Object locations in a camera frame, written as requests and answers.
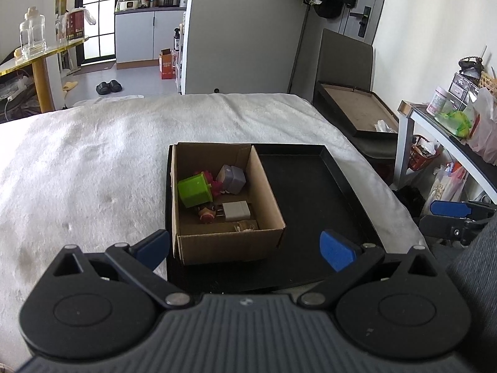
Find white plastic jar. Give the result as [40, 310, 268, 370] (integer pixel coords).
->
[426, 86, 449, 115]

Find black bag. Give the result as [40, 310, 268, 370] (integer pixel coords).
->
[394, 184, 428, 216]

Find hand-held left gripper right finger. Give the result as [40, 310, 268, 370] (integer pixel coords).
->
[300, 231, 451, 308]

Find red gift box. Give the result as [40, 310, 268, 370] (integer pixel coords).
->
[64, 10, 86, 41]

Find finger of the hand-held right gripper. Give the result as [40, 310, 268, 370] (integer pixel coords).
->
[430, 200, 497, 219]
[419, 216, 493, 246]

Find red basket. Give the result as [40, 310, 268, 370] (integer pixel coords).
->
[408, 135, 443, 172]

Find pink haired doll toy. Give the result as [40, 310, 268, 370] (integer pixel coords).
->
[202, 170, 228, 199]

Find small brown pink figurine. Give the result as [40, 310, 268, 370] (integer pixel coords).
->
[195, 206, 218, 225]

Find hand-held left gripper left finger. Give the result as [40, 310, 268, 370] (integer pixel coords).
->
[39, 229, 192, 311]

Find clear drawer organizer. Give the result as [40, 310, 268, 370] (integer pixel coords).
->
[448, 72, 484, 105]

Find green cube toy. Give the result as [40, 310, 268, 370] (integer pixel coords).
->
[177, 173, 213, 208]

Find dark framed brown board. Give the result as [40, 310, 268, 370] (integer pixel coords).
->
[314, 81, 400, 138]

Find large clear glass bottle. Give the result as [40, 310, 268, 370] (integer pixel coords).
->
[25, 7, 47, 53]

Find black framed glass door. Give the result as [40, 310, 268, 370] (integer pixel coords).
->
[75, 0, 117, 61]

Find grey upholstered board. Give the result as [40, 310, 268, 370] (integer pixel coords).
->
[316, 28, 374, 94]

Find brown cardboard box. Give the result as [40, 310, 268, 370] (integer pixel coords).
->
[171, 143, 287, 267]

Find black door lock handle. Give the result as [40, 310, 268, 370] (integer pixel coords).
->
[349, 6, 371, 39]

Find black tray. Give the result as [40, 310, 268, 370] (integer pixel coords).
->
[165, 143, 385, 294]

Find green plastic pack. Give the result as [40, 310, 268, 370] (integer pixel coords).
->
[435, 109, 476, 138]

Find orange cardboard box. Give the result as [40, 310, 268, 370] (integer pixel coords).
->
[158, 48, 177, 80]

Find gold table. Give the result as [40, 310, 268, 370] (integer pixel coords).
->
[0, 35, 90, 113]

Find small clear glass bottle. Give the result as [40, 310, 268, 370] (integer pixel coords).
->
[19, 17, 34, 59]

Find white USB charger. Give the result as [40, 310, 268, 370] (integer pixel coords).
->
[215, 200, 252, 222]

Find wicker basket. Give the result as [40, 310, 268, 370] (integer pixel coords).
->
[479, 72, 497, 94]

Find white framed desk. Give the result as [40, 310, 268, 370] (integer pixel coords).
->
[393, 100, 497, 203]

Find white power strip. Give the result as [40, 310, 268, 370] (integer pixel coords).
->
[0, 78, 32, 102]

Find person's grey clothing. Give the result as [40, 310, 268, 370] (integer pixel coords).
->
[429, 219, 497, 362]

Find brown doormat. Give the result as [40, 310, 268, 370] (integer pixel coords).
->
[72, 62, 117, 76]

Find black slippers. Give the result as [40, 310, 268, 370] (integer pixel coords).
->
[96, 80, 123, 95]

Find white plastic bag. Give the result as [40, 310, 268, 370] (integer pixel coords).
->
[421, 161, 470, 218]

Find white kitchen cabinet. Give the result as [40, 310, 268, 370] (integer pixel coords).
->
[114, 6, 187, 70]

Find grey cube toy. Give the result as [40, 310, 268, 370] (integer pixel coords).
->
[216, 164, 247, 195]

